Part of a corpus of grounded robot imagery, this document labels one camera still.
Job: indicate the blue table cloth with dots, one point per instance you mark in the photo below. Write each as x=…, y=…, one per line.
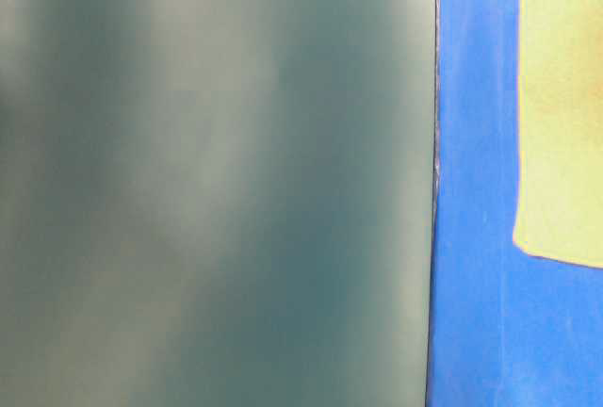
x=506, y=328

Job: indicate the orange towel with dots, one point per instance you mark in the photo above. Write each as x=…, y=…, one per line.
x=559, y=212

